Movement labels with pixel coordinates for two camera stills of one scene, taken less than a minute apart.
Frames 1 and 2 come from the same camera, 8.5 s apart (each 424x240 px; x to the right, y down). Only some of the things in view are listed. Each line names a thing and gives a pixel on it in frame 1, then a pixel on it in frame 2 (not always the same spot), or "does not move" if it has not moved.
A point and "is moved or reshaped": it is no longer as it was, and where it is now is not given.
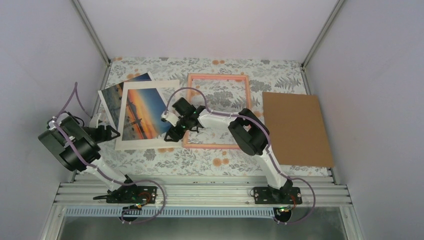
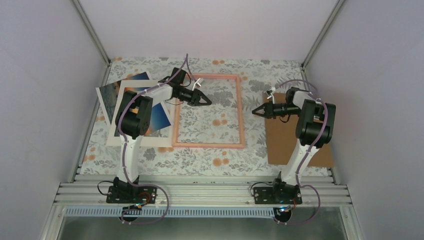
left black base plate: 143,194 does not move
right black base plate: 263,195 does not move
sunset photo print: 144,110 is moved or reshaped
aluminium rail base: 201,196 does not move
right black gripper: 173,133 to 269,110
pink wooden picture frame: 194,76 is moved or reshaped
